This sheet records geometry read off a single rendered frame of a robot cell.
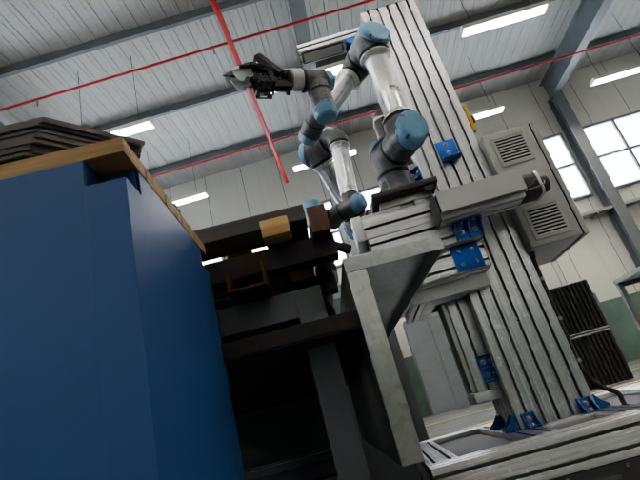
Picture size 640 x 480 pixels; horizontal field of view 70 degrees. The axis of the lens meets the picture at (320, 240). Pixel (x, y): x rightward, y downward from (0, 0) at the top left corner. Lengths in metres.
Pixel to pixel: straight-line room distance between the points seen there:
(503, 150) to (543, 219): 0.30
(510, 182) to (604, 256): 10.86
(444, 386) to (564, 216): 8.54
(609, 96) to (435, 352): 8.16
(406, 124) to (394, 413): 0.98
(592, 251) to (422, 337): 4.53
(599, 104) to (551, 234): 12.54
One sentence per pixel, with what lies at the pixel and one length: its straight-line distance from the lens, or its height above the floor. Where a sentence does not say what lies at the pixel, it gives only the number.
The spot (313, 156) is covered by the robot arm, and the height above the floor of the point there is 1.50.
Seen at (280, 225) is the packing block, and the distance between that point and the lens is 0.97.
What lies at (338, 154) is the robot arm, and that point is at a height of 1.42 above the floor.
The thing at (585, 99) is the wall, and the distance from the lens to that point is 14.21.
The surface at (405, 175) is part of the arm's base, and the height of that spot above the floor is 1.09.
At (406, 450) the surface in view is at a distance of 0.87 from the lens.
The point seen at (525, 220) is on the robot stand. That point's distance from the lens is 1.77.
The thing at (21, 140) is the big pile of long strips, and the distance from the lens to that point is 0.71.
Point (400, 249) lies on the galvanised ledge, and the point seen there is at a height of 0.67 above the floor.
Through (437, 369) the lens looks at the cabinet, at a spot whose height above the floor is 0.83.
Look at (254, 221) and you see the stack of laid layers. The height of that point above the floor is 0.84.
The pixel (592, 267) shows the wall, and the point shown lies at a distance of 12.15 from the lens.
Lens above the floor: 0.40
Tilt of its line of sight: 21 degrees up
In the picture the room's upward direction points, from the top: 15 degrees counter-clockwise
